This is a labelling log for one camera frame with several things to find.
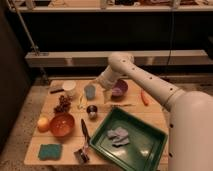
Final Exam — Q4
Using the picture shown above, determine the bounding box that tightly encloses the green plastic tray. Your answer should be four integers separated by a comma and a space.
90, 107, 167, 171

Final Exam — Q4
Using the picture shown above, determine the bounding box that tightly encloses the teal green sponge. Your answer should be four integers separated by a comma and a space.
38, 144, 62, 160

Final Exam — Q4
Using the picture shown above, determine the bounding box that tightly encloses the orange carrot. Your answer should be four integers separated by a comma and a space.
141, 89, 149, 106

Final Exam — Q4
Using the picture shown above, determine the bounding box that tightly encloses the metal shelf rail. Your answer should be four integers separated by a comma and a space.
25, 50, 213, 68

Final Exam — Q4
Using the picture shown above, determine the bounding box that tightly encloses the black handled brush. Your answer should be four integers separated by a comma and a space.
74, 120, 90, 164

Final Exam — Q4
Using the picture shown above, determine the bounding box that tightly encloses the small dark metal cup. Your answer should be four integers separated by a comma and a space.
86, 105, 98, 119

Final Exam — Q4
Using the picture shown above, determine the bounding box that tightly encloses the dark red grape bunch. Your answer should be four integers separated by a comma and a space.
54, 95, 71, 113

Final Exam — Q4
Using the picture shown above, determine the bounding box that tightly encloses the grey blue crumpled cloth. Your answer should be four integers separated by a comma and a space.
107, 127, 129, 147

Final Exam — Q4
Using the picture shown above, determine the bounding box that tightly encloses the purple bowl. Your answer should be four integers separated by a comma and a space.
112, 79, 128, 97

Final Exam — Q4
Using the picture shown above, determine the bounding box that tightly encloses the thin metal utensil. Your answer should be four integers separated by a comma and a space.
109, 104, 135, 107

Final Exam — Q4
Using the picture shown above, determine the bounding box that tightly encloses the black marker pen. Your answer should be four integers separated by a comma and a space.
50, 89, 64, 94

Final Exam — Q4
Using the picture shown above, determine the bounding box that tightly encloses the yellow banana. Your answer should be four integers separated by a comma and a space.
77, 94, 87, 109

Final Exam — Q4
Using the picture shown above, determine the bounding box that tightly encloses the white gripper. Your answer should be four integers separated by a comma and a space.
94, 69, 118, 95

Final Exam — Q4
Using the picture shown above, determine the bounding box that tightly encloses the white paper cup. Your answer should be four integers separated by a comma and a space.
62, 80, 76, 96

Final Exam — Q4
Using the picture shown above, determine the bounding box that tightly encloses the light blue plastic cup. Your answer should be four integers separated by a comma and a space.
84, 85, 96, 100

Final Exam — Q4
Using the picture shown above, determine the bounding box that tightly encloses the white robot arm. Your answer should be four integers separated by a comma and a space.
95, 52, 213, 171

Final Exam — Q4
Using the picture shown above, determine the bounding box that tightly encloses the yellow orange fruit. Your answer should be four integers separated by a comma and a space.
37, 117, 49, 132

